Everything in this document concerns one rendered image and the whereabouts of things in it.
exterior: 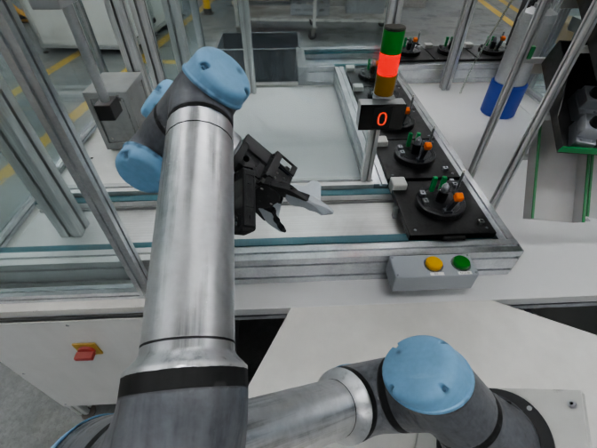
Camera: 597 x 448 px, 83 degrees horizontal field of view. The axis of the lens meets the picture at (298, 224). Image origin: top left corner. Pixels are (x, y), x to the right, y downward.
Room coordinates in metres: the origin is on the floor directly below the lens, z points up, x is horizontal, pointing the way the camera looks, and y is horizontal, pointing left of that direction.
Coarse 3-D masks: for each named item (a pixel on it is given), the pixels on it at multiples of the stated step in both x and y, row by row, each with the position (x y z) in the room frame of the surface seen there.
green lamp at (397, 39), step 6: (384, 30) 0.87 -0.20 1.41; (384, 36) 0.86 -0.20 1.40; (390, 36) 0.85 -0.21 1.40; (396, 36) 0.85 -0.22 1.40; (402, 36) 0.85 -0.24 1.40; (384, 42) 0.86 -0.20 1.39; (390, 42) 0.85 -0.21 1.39; (396, 42) 0.85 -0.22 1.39; (402, 42) 0.86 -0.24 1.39; (384, 48) 0.86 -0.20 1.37; (390, 48) 0.85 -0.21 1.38; (396, 48) 0.85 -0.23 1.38; (390, 54) 0.85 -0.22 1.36; (396, 54) 0.85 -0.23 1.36
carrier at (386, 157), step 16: (384, 144) 1.09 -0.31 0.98; (400, 144) 1.07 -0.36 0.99; (416, 144) 1.01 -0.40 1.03; (432, 144) 1.10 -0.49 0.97; (384, 160) 1.00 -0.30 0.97; (400, 160) 0.98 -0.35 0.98; (416, 160) 0.97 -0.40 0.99; (432, 160) 0.97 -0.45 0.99; (448, 160) 1.00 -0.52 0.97; (400, 176) 0.91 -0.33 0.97; (416, 176) 0.91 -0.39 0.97; (432, 176) 0.91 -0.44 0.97; (448, 176) 0.91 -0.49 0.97
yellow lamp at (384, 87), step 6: (378, 78) 0.86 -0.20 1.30; (384, 78) 0.85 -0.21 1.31; (390, 78) 0.85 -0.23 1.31; (378, 84) 0.86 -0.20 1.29; (384, 84) 0.85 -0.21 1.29; (390, 84) 0.85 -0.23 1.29; (378, 90) 0.85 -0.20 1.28; (384, 90) 0.85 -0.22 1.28; (390, 90) 0.85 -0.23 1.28; (384, 96) 0.85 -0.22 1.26
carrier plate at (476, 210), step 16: (400, 192) 0.82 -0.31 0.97; (416, 192) 0.82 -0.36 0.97; (464, 192) 0.82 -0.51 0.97; (400, 208) 0.75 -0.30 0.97; (416, 208) 0.75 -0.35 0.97; (480, 208) 0.75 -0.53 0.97; (416, 224) 0.68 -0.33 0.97; (432, 224) 0.68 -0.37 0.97; (448, 224) 0.68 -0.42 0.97; (464, 224) 0.68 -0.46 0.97
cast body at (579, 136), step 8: (576, 120) 0.75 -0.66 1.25; (584, 120) 0.72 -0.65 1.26; (592, 120) 0.71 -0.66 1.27; (576, 128) 0.73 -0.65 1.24; (584, 128) 0.70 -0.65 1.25; (592, 128) 0.70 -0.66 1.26; (576, 136) 0.71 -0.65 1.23; (584, 136) 0.70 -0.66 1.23; (592, 136) 0.70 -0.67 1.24; (568, 144) 0.72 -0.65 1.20; (576, 144) 0.70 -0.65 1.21; (584, 144) 0.69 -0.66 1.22; (592, 144) 0.69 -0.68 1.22
